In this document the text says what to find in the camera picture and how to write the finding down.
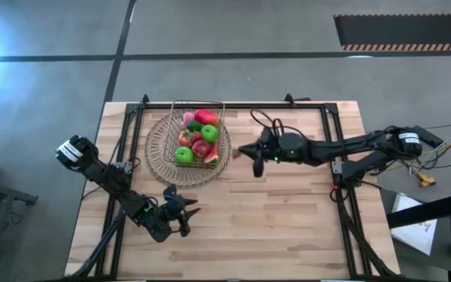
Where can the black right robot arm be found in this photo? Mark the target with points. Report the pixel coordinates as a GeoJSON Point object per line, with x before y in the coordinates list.
{"type": "Point", "coordinates": [327, 147]}

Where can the black hazard-striped floor mat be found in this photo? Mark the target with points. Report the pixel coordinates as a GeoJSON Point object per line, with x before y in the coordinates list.
{"type": "Point", "coordinates": [405, 31]}

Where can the red and yellow mango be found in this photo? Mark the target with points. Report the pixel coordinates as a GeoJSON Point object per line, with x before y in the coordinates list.
{"type": "Point", "coordinates": [206, 116]}

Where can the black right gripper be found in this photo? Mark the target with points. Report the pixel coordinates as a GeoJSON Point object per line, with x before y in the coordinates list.
{"type": "Point", "coordinates": [270, 149]}

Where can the red apple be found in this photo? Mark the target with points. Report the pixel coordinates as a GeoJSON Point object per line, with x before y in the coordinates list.
{"type": "Point", "coordinates": [201, 149]}

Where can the black power adapter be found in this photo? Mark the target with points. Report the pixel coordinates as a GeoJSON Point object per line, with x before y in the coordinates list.
{"type": "Point", "coordinates": [431, 137]}

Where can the yellow connector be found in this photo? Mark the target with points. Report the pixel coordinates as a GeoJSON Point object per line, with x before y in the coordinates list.
{"type": "Point", "coordinates": [425, 180]}

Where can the round woven placemat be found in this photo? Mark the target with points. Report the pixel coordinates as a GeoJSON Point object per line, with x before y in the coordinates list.
{"type": "Point", "coordinates": [155, 156]}

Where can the white paper sheet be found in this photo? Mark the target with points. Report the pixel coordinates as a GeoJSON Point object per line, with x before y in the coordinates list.
{"type": "Point", "coordinates": [413, 235]}

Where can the watermelon slice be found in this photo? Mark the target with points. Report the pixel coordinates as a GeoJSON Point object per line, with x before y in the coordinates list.
{"type": "Point", "coordinates": [211, 156]}

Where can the pink peach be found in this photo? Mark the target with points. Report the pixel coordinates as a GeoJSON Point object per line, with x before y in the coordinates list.
{"type": "Point", "coordinates": [188, 118]}

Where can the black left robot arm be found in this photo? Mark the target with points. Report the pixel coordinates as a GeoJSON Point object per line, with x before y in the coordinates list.
{"type": "Point", "coordinates": [104, 176]}

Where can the black aluminium table frame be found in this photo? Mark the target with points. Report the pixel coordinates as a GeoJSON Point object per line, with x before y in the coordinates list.
{"type": "Point", "coordinates": [249, 105]}

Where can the orange-red tomato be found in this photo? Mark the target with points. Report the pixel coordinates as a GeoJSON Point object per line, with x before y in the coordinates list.
{"type": "Point", "coordinates": [185, 139]}

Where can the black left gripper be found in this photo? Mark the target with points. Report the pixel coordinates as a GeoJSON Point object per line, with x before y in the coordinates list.
{"type": "Point", "coordinates": [172, 209]}

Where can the green apple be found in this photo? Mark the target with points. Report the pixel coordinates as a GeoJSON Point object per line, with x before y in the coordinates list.
{"type": "Point", "coordinates": [210, 134]}
{"type": "Point", "coordinates": [184, 154]}

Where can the black bar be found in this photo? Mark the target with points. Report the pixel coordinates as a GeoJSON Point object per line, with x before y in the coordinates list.
{"type": "Point", "coordinates": [425, 213]}

